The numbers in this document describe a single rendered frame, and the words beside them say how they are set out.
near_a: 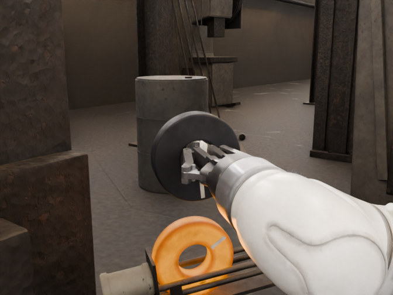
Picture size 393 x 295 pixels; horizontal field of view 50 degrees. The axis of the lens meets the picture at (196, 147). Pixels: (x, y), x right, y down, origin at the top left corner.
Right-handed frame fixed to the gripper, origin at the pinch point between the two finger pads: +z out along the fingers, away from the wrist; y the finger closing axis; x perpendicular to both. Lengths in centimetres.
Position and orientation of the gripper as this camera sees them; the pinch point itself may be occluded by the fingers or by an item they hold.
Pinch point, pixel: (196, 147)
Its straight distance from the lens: 71.9
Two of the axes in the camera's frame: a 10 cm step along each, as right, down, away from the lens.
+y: 9.5, -0.7, 3.0
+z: -3.1, -2.6, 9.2
